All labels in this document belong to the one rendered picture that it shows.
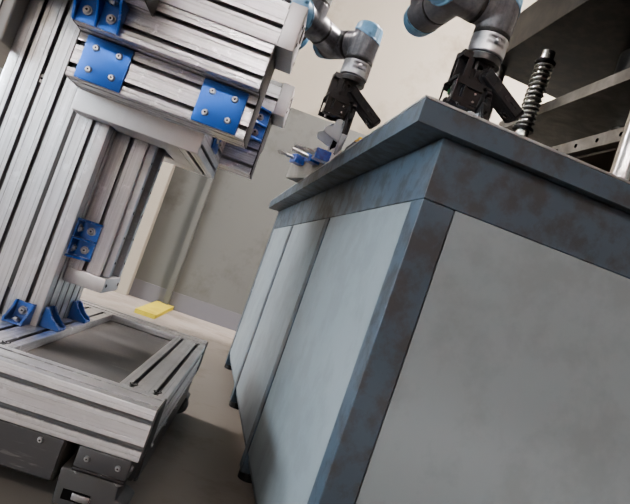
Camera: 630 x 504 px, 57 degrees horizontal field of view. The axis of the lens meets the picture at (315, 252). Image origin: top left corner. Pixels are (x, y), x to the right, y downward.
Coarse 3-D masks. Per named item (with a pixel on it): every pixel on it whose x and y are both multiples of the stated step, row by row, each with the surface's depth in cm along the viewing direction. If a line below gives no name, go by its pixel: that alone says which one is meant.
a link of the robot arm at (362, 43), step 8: (360, 24) 152; (368, 24) 151; (376, 24) 152; (352, 32) 154; (360, 32) 152; (368, 32) 151; (376, 32) 152; (344, 40) 154; (352, 40) 153; (360, 40) 151; (368, 40) 151; (376, 40) 152; (344, 48) 155; (352, 48) 152; (360, 48) 151; (368, 48) 151; (376, 48) 153; (352, 56) 151; (360, 56) 151; (368, 56) 151
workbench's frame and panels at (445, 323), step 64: (384, 128) 96; (448, 128) 79; (320, 192) 171; (384, 192) 102; (448, 192) 81; (512, 192) 83; (576, 192) 85; (320, 256) 138; (384, 256) 89; (448, 256) 82; (512, 256) 83; (576, 256) 85; (256, 320) 213; (320, 320) 116; (384, 320) 80; (448, 320) 82; (512, 320) 84; (576, 320) 85; (256, 384) 163; (320, 384) 99; (384, 384) 80; (448, 384) 82; (512, 384) 84; (576, 384) 86; (256, 448) 132; (320, 448) 87; (384, 448) 80; (448, 448) 82; (512, 448) 84; (576, 448) 86
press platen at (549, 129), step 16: (608, 80) 206; (624, 80) 197; (560, 96) 235; (576, 96) 223; (592, 96) 215; (608, 96) 211; (624, 96) 207; (544, 112) 244; (560, 112) 238; (576, 112) 233; (592, 112) 228; (608, 112) 223; (624, 112) 219; (544, 128) 260; (560, 128) 254; (576, 128) 248; (592, 128) 243; (608, 128) 237; (544, 144) 280
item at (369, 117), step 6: (354, 90) 152; (354, 96) 152; (360, 96) 152; (360, 102) 152; (366, 102) 153; (360, 108) 153; (366, 108) 153; (360, 114) 156; (366, 114) 153; (372, 114) 153; (366, 120) 154; (372, 120) 153; (378, 120) 154; (372, 126) 155
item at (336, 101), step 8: (336, 72) 151; (336, 80) 153; (344, 80) 152; (352, 80) 151; (360, 80) 151; (328, 88) 154; (336, 88) 152; (344, 88) 153; (352, 88) 153; (360, 88) 155; (328, 96) 150; (336, 96) 150; (344, 96) 152; (328, 104) 150; (336, 104) 150; (344, 104) 151; (352, 104) 151; (320, 112) 156; (328, 112) 150; (336, 112) 151; (344, 112) 151
